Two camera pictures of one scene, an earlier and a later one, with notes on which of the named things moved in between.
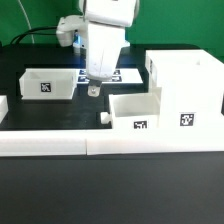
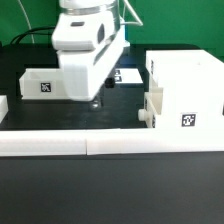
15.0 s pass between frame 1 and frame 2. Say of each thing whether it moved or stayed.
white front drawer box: moved
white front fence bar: stayed
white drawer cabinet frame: stayed
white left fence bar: stayed
